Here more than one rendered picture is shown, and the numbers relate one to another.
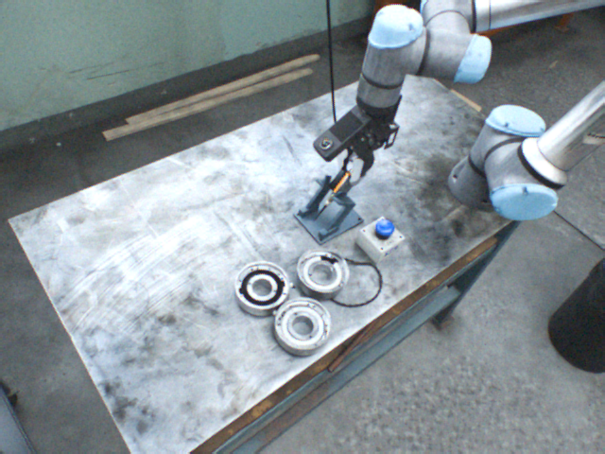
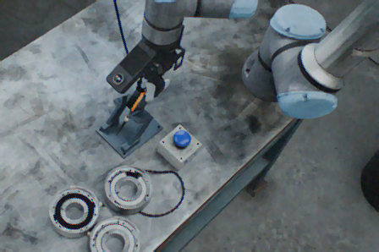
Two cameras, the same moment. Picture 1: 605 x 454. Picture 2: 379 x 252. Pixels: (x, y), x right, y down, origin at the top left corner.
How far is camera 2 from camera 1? 0.28 m
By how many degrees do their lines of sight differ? 8
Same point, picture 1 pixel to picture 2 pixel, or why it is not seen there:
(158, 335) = not seen: outside the picture
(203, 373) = not seen: outside the picture
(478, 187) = (269, 82)
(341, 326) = (151, 237)
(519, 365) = (333, 221)
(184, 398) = not seen: outside the picture
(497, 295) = (310, 153)
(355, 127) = (144, 61)
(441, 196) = (236, 91)
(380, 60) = (159, 10)
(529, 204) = (312, 107)
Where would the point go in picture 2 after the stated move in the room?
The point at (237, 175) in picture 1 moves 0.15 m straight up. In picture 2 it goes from (36, 95) to (32, 56)
